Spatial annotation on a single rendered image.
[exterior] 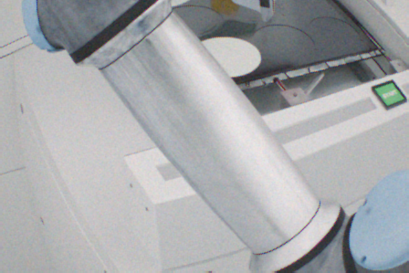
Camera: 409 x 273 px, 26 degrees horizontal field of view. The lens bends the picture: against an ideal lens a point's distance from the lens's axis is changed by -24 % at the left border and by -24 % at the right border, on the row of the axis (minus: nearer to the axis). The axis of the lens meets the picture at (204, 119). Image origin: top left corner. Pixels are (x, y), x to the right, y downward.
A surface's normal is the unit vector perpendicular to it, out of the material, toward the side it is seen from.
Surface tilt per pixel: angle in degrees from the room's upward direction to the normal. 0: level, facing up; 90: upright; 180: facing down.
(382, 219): 43
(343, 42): 0
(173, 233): 90
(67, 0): 86
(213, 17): 0
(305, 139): 0
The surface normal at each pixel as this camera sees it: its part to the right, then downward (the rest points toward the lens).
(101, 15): -0.01, 0.33
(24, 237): 0.43, 0.57
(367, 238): -0.58, -0.37
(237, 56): -0.01, -0.78
